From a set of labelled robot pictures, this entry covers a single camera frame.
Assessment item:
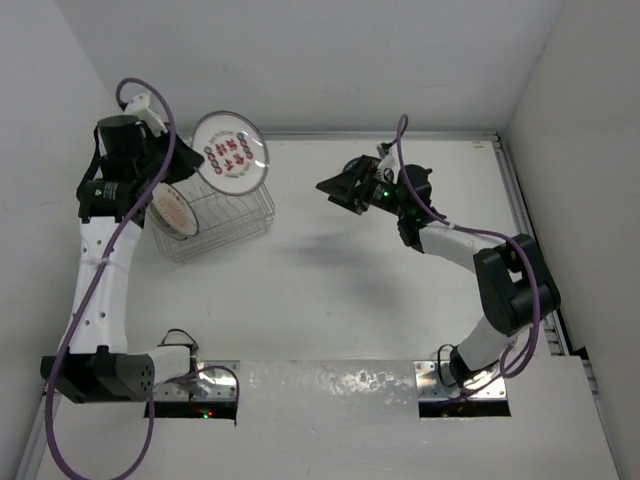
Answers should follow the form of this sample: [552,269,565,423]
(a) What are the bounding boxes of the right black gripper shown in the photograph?
[317,155,408,218]

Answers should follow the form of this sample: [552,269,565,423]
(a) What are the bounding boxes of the white plate red characters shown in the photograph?
[192,111,270,196]

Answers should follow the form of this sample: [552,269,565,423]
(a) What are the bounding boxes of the dark green plate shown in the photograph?
[343,157,361,172]

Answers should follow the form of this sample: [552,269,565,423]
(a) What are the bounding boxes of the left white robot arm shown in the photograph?
[40,114,199,404]

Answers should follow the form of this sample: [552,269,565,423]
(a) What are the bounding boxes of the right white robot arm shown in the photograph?
[316,155,561,387]

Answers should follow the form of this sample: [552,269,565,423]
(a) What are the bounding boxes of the white floral plate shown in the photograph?
[149,183,199,241]

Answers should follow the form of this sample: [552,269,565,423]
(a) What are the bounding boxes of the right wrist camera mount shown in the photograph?
[377,142,397,172]

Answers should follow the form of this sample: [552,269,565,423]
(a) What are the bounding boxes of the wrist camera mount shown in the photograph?
[124,91,168,136]
[377,142,397,172]

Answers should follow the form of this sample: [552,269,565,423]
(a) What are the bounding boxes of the wire dish rack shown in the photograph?
[147,171,275,262]

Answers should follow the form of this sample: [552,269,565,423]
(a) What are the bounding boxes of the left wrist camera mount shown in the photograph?
[124,91,168,136]

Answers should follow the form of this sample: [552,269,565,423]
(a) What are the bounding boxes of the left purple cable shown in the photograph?
[44,77,241,480]

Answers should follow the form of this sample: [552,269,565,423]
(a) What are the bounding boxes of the purple cable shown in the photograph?
[394,114,541,401]
[44,77,241,480]

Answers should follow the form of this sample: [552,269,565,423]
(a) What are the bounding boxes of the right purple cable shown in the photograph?
[394,114,541,401]

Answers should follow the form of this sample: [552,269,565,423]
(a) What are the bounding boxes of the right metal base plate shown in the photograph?
[414,359,508,402]

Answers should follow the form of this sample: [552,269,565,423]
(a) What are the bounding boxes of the metal base plate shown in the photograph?
[414,359,508,402]
[153,360,240,402]

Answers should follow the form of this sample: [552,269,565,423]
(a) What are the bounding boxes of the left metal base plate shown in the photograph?
[153,360,240,402]

